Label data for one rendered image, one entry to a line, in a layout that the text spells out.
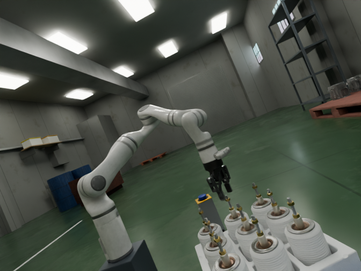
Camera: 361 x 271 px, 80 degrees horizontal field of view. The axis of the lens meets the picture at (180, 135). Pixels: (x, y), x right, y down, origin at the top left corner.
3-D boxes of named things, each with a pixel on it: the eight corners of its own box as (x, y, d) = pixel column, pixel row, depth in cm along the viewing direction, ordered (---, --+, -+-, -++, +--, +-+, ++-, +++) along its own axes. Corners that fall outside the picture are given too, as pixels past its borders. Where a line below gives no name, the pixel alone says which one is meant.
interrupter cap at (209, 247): (208, 255, 67) (207, 253, 67) (204, 244, 75) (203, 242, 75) (230, 244, 68) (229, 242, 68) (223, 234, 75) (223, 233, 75)
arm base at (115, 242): (105, 265, 78) (87, 222, 78) (117, 250, 87) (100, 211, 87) (127, 258, 76) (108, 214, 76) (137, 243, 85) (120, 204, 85)
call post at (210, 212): (224, 268, 97) (197, 204, 97) (220, 259, 104) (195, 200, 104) (238, 261, 97) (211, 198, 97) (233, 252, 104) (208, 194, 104)
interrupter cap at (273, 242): (265, 258, 56) (264, 255, 56) (246, 248, 63) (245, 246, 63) (284, 242, 59) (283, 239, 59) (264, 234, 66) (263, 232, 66)
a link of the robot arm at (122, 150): (125, 133, 90) (115, 139, 97) (79, 185, 73) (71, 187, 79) (141, 148, 93) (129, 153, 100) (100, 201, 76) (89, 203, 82)
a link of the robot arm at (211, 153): (223, 158, 76) (216, 142, 76) (197, 165, 83) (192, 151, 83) (232, 151, 83) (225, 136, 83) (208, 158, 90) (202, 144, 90)
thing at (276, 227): (319, 256, 72) (298, 207, 72) (306, 276, 67) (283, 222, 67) (292, 249, 80) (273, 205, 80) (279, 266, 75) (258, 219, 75)
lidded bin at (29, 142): (35, 148, 767) (32, 141, 767) (44, 143, 760) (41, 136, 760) (23, 150, 719) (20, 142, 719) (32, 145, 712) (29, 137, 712)
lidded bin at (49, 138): (51, 145, 846) (48, 138, 846) (60, 141, 838) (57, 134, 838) (41, 147, 794) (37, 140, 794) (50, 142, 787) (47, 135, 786)
